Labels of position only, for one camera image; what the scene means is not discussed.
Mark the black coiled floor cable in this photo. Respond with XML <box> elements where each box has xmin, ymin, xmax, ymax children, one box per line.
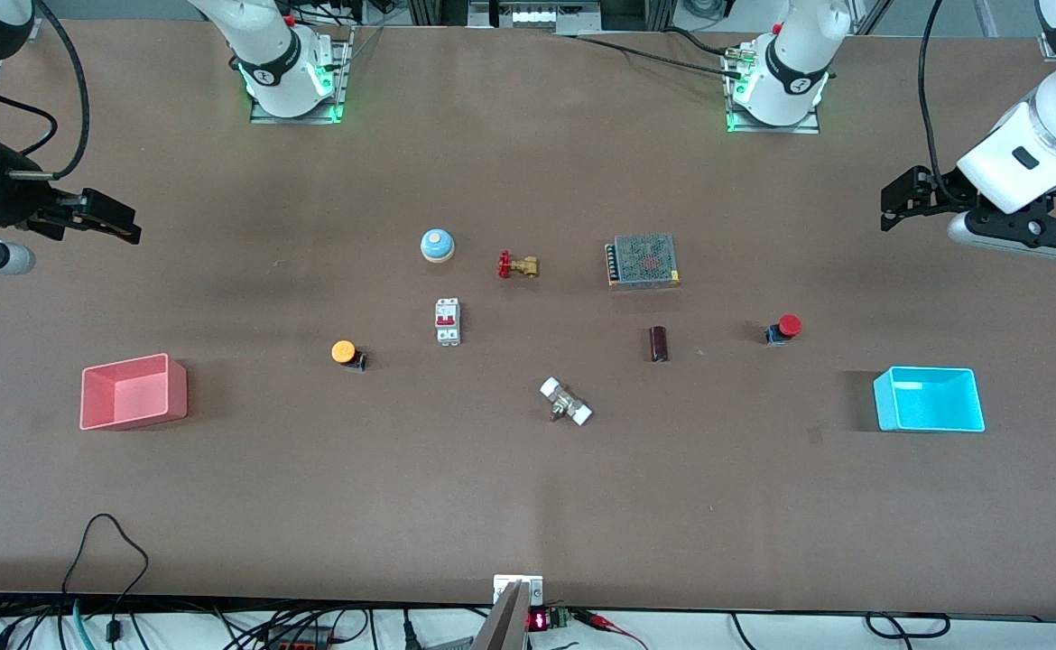
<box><xmin>865</xmin><ymin>612</ymin><xmax>951</xmax><ymax>640</ymax></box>

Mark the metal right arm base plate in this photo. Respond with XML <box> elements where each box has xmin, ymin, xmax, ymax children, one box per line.
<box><xmin>250</xmin><ymin>25</ymin><xmax>354</xmax><ymax>125</ymax></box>

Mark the cyan plastic box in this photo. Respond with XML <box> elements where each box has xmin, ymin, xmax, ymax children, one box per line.
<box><xmin>873</xmin><ymin>366</ymin><xmax>987</xmax><ymax>434</ymax></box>

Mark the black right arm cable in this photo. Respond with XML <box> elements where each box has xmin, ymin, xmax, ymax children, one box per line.
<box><xmin>0</xmin><ymin>0</ymin><xmax>92</xmax><ymax>181</ymax></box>

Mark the red clip lead cable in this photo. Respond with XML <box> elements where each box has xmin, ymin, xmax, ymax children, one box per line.
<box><xmin>575</xmin><ymin>609</ymin><xmax>651</xmax><ymax>650</ymax></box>

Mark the metal mesh power supply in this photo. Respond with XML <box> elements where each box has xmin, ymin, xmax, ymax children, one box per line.
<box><xmin>605</xmin><ymin>233</ymin><xmax>681</xmax><ymax>290</ymax></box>

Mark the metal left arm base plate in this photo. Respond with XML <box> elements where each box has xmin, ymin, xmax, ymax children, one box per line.
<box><xmin>727</xmin><ymin>45</ymin><xmax>821</xmax><ymax>135</ymax></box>

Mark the white-ended metal pipe fitting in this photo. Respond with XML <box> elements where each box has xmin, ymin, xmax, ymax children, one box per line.
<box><xmin>539</xmin><ymin>376</ymin><xmax>594</xmax><ymax>427</ymax></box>

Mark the grey camera mount bar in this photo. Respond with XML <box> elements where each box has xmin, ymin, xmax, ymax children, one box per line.
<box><xmin>471</xmin><ymin>580</ymin><xmax>531</xmax><ymax>650</ymax></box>

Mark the black looped table cable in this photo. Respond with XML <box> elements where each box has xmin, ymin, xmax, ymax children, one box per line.
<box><xmin>60</xmin><ymin>514</ymin><xmax>151</xmax><ymax>599</ymax></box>

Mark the metal table edge bracket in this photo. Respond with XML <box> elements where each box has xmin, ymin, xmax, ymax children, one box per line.
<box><xmin>493</xmin><ymin>574</ymin><xmax>545</xmax><ymax>608</ymax></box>

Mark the pink plastic box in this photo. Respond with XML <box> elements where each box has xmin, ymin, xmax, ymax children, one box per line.
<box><xmin>79</xmin><ymin>353</ymin><xmax>189</xmax><ymax>432</ymax></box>

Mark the black cable across table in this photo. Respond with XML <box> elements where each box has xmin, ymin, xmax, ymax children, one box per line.
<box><xmin>557</xmin><ymin>25</ymin><xmax>746</xmax><ymax>73</ymax></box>

